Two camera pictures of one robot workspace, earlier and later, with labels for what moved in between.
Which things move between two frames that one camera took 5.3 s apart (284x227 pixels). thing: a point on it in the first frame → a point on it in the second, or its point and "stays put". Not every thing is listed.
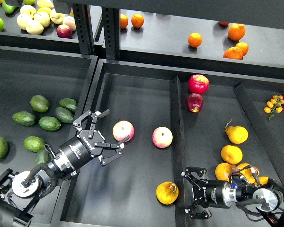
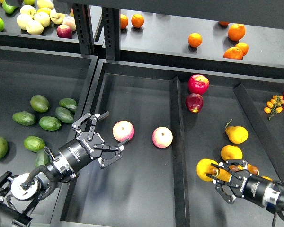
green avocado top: (39, 103) stays put
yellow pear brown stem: (167, 192) → (204, 167)
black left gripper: (78, 149) stays put
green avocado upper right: (69, 103) stays put
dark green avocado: (41, 156) stays put
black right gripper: (212, 194) → (249, 186)
